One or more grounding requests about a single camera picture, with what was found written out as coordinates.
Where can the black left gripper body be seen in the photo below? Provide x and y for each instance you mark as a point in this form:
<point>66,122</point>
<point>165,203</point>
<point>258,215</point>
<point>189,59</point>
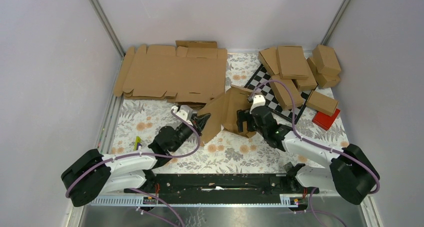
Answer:
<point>184,133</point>

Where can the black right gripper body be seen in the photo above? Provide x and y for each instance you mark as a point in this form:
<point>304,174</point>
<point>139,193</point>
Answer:
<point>260,129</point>

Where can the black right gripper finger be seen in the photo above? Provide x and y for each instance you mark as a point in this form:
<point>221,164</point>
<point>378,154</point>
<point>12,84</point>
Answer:
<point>241,118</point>
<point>249,121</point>

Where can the brown cardboard box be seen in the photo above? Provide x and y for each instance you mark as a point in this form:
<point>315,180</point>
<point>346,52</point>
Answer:
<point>223,113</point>

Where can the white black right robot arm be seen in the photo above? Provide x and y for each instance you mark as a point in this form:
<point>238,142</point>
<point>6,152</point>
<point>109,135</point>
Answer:
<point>346,171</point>

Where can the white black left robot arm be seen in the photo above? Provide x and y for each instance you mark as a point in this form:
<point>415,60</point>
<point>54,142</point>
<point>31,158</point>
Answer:
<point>95,173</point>

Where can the folded cardboard box front centre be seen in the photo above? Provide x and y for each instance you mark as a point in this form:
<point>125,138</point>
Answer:
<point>282,95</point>

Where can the folded cardboard box front right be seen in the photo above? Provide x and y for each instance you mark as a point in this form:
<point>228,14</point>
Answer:
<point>322,103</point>

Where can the folded cardboard box back left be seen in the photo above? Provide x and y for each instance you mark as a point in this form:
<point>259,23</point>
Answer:
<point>268,59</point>

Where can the red box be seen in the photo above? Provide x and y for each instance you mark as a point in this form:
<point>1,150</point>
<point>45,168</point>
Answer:
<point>325,121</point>

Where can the folded cardboard box middle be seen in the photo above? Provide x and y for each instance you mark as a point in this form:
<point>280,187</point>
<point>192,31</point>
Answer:
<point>306,84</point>

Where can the folded cardboard box large top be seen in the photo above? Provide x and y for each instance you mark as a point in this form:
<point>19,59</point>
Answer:
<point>292,64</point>

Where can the folded cardboard box lower right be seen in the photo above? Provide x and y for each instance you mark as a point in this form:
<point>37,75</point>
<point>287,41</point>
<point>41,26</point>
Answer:
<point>324,81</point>

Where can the folded cardboard box top right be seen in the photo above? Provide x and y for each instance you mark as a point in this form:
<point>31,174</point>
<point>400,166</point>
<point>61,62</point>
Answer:
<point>326,60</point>

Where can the black white checkerboard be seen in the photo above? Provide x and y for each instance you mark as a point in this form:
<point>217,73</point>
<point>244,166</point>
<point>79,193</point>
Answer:
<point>260,76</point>

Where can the yellow green pen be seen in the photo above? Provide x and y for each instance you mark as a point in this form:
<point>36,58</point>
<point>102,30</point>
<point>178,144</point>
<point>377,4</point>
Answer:
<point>137,144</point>

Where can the floral patterned table mat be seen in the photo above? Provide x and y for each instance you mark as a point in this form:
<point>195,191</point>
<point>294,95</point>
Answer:
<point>226,153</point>

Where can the stack of flat cardboard sheets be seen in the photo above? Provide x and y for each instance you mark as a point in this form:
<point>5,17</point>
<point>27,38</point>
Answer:
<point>190,72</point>

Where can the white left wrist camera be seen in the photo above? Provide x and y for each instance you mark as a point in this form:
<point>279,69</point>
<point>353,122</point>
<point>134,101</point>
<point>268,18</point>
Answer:
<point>184,112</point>

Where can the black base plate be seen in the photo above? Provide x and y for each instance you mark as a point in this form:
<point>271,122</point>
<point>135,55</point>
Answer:
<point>239,188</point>

